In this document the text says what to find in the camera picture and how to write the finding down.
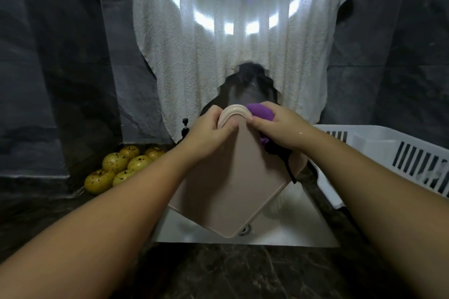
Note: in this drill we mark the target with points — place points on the beige plastic tray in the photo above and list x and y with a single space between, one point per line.
231 183

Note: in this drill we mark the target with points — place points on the person's right forearm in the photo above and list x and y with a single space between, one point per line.
386 204

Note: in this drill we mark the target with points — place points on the white plastic basket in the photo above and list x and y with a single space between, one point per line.
393 151

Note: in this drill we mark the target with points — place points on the metal sink drain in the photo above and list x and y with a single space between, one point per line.
245 229

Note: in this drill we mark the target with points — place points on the person's left forearm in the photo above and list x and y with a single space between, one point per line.
77 239

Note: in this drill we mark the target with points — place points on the white sink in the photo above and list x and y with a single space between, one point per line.
301 218

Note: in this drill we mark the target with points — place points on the dark soap pump bottle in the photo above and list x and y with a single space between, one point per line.
185 127

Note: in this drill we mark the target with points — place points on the person's left hand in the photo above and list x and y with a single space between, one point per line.
207 134

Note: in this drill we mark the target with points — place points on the group of yellow apples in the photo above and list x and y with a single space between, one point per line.
98 181

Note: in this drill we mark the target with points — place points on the white hanging towel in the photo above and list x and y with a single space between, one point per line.
182 36

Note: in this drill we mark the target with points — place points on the person's right hand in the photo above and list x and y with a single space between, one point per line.
287 127

